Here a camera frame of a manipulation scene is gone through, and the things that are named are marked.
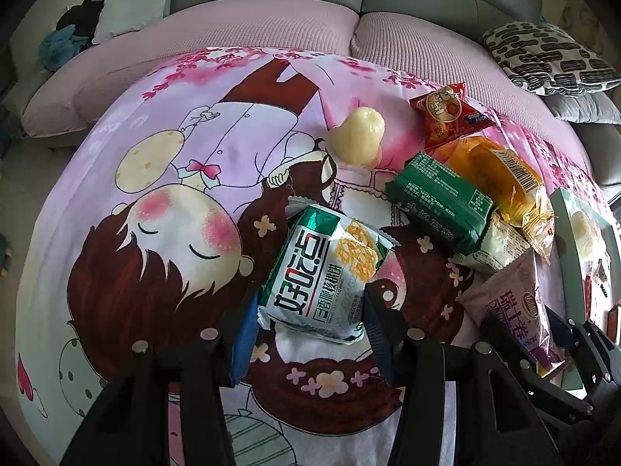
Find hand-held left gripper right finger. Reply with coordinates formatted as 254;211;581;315
362;290;564;466

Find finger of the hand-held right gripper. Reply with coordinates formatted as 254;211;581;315
514;356;593;421
546;303;621;389

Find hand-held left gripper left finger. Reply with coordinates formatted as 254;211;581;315
62;290;262;466

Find red white snack packet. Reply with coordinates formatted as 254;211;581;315
583;272;598;321

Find purple pink snack packet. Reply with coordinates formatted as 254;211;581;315
458;251;566;374

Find teal shallow cardboard box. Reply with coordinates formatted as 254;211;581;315
547;187;621;391

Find white green snack packet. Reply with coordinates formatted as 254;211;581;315
256;195;395;346

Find cream orange snack packet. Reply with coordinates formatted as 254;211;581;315
449;214;532;280

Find pale yellow jelly pudding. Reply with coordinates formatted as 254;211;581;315
570;209;607;253
330;106;386;167

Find dark green snack packet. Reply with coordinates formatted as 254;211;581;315
385;151;500;256

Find orange bread packet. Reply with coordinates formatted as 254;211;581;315
432;137;556;258

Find red foil snack packet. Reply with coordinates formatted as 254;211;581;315
409;82;491;149

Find printed cartoon blanket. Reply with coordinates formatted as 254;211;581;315
14;47;612;466

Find grey pillow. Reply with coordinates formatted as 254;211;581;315
541;91;621;124

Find black white patterned pillow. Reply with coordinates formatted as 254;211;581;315
482;20;621;97

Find teal cloth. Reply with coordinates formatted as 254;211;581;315
39;26;90;71

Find pale green pillow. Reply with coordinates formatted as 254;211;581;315
92;0;187;45

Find dark clothes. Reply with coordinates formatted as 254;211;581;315
56;0;108;35

